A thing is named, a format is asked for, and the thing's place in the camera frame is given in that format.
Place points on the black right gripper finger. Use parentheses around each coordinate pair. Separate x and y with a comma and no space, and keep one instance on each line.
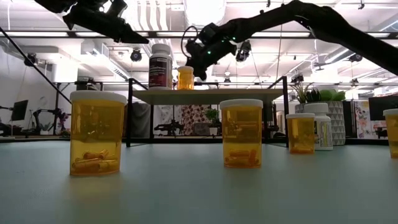
(193,53)

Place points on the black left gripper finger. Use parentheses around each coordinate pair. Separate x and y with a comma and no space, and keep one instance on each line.
(132,35)
(133,41)

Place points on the orange pill bottle white cap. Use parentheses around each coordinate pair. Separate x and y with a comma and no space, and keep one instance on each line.
(98,130)
(392,133)
(300,133)
(185,79)
(242,140)

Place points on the large white bottle maroon label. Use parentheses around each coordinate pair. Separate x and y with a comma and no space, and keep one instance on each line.
(160,71)

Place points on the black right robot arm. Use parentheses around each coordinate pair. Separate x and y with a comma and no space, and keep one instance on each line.
(342,28)

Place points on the black ceiling spotlight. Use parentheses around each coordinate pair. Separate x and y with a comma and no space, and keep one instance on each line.
(244,53)
(136,55)
(356,58)
(31,59)

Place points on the small plant in white pot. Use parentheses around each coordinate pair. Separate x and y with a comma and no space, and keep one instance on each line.
(212,115)

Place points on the red floral patterned panel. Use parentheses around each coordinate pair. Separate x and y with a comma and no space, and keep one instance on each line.
(192,118)

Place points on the small black tilted monitor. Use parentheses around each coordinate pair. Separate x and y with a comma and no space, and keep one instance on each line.
(20,109)

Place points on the succulent in triangle-patterned pot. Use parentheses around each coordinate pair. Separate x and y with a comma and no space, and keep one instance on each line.
(338,121)

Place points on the green table mat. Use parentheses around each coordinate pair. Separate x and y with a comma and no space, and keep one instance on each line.
(186,199)

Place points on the pastel floral print panel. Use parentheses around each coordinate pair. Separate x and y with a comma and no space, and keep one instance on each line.
(362,123)

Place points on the large black monitor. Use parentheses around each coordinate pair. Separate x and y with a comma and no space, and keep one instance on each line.
(377,107)

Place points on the wooden shelf black metal frame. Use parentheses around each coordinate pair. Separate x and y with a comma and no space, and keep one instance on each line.
(202,96)

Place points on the black metal table frame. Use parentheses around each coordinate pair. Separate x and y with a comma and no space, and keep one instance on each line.
(46,139)

